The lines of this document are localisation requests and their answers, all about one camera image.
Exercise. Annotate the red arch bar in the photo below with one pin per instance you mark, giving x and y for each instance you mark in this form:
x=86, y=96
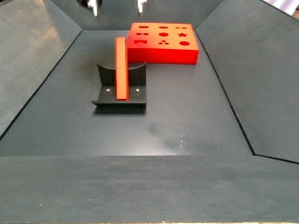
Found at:
x=122, y=78

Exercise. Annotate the black curved fixture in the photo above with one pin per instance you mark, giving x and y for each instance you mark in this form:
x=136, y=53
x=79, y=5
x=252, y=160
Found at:
x=136, y=87

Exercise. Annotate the red block with shaped holes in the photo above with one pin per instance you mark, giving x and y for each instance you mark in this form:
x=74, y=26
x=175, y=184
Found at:
x=162, y=43

